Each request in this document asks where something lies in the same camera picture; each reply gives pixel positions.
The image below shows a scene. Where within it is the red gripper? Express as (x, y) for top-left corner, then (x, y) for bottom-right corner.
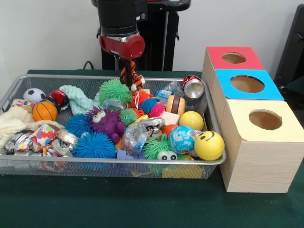
(99, 35), (146, 88)

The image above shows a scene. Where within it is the orange striped plush tiger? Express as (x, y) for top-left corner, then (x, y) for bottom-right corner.
(120, 60), (146, 92)

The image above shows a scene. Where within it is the wooden box with three holes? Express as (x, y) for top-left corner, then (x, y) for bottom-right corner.
(201, 46), (304, 193)

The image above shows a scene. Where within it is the purple spiky rubber toy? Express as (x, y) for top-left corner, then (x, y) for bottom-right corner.
(85, 106), (127, 144)

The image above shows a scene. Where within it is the toy hamburger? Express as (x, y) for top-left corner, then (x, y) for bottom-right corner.
(165, 95), (186, 114)

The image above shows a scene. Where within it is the plain wooden cube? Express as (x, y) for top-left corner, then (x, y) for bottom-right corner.
(161, 111), (181, 126)

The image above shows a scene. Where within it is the crushed red drink can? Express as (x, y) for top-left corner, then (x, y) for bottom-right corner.
(182, 75), (205, 99)

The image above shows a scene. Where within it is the plain orange ball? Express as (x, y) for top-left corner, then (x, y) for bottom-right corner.
(162, 123), (179, 136)

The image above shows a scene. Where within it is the yellow ball with seam lines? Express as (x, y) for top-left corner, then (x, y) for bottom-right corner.
(179, 110), (204, 131)

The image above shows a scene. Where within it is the orange toy basketball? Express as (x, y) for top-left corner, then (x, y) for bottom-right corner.
(32, 100), (59, 122)

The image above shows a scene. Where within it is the globe print ball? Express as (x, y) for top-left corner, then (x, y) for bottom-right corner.
(168, 125), (196, 154)

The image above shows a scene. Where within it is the plain yellow ball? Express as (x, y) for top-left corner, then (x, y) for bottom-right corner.
(194, 130), (225, 161)

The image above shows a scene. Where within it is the dark green tablecloth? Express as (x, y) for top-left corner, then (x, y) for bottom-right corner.
(0, 69), (304, 228)
(284, 77), (304, 105)

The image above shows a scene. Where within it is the black upright panel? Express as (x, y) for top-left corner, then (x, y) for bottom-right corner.
(274, 3), (304, 84)

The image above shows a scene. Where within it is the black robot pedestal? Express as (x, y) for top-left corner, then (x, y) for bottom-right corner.
(91, 0), (192, 71)

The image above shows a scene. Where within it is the silver wire mesh bin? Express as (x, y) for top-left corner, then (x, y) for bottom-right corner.
(0, 74), (226, 180)

